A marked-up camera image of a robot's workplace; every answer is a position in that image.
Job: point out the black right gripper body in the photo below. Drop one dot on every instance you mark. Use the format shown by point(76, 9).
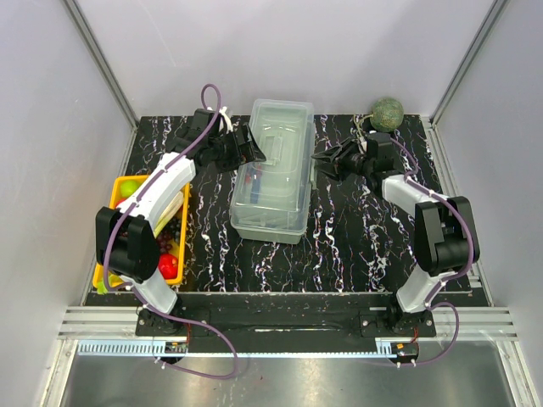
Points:
point(352, 163)

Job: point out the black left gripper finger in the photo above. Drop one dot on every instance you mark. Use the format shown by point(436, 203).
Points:
point(248, 137)
point(252, 154)

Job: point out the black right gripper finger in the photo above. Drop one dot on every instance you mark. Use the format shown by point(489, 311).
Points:
point(334, 153)
point(331, 171)

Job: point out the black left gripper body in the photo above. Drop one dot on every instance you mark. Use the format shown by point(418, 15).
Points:
point(226, 151)

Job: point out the translucent green tool box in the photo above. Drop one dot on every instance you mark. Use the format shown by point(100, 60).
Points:
point(285, 132)

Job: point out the blue red screwdriver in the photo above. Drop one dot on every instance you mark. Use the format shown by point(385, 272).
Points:
point(255, 190)

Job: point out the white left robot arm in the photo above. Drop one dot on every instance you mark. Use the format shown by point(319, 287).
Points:
point(185, 155)

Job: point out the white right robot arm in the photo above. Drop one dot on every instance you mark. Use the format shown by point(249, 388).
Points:
point(445, 243)

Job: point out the green melon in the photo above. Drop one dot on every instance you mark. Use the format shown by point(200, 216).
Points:
point(387, 114)

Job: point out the white green leek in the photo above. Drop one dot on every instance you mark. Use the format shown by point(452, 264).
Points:
point(175, 211)

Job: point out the dark purple grapes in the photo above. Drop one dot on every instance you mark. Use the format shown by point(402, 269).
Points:
point(171, 237)

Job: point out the yellow plastic bin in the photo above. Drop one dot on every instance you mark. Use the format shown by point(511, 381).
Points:
point(126, 245)

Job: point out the green pepper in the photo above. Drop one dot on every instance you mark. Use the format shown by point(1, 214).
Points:
point(127, 188)

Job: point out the red apple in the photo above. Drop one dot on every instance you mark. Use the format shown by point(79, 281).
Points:
point(168, 266)

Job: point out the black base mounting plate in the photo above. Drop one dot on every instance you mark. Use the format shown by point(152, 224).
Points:
point(289, 323)

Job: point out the left aluminium frame post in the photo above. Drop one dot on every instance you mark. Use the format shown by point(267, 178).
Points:
point(85, 31)

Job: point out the aluminium frame post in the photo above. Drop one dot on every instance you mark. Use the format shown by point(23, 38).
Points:
point(85, 31)
point(483, 33)

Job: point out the right aluminium frame post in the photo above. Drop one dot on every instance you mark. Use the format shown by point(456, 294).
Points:
point(483, 33)

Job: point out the white slotted cable duct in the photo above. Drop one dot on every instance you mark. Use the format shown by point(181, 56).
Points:
point(159, 348)

